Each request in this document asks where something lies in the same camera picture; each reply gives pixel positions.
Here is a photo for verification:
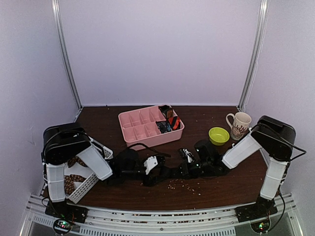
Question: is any left aluminium frame post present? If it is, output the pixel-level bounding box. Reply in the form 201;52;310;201
51;0;83;110

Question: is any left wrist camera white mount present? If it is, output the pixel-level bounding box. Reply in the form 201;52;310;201
143;155;165;175

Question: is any aluminium front rail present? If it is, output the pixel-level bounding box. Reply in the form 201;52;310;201
26;194;297;236

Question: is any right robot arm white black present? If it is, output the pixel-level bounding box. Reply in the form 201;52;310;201
179;116;306;217

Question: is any rolled blue patterned tie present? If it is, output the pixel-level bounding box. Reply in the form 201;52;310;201
156;120;172;134

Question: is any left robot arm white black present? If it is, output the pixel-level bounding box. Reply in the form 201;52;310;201
41;122;168;218

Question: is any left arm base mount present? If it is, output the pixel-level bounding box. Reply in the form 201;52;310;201
45;204;88;223

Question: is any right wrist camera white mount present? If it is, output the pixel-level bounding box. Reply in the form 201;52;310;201
178;148;195;163

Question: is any brown patterned necktie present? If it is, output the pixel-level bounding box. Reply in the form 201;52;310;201
64;156;87;195

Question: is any rolled orange black tie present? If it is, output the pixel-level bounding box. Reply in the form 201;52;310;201
167;116;181;131

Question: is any aluminium frame post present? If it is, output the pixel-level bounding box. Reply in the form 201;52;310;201
238;0;269;111
51;0;83;110

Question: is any pink divided organizer tray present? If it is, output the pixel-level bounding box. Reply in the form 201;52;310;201
118;105;185;150

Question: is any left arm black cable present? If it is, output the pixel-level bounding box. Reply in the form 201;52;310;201
40;127;172;168

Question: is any white patterned mug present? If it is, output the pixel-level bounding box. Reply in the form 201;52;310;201
225;112;252;141

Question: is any right aluminium frame post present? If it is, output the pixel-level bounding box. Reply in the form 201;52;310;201
238;0;269;111

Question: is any rolled brown tie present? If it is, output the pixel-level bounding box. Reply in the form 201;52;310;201
158;105;174;119

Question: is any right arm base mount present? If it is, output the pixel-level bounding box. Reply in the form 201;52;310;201
235;203;278;223

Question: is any black necktie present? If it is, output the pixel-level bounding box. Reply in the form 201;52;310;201
143;164;229;187

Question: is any white perforated plastic basket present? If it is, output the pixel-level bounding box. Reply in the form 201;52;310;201
64;139;113;204

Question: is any green plastic bowl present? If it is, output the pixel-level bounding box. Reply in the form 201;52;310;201
209;127;230;146

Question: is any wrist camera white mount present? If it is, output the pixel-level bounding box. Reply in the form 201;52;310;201
178;148;195;163
143;155;165;175

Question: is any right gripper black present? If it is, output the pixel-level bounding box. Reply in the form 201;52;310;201
171;158;211;179

